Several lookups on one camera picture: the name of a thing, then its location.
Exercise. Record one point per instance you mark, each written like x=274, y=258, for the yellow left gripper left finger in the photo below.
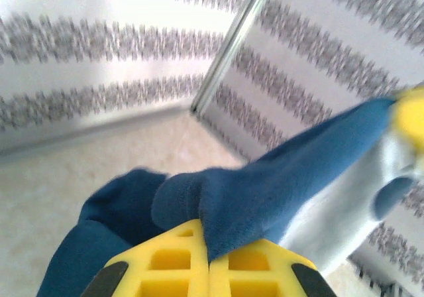
x=175, y=277

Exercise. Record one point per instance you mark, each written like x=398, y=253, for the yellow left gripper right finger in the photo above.
x=251, y=277

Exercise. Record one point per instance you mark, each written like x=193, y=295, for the blue t-shirt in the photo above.
x=265, y=191

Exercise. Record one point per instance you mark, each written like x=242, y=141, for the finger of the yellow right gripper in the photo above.
x=412, y=118

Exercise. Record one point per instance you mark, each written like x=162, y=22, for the aluminium corner post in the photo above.
x=235, y=45

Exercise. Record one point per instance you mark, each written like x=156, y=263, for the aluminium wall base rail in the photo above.
x=83, y=131

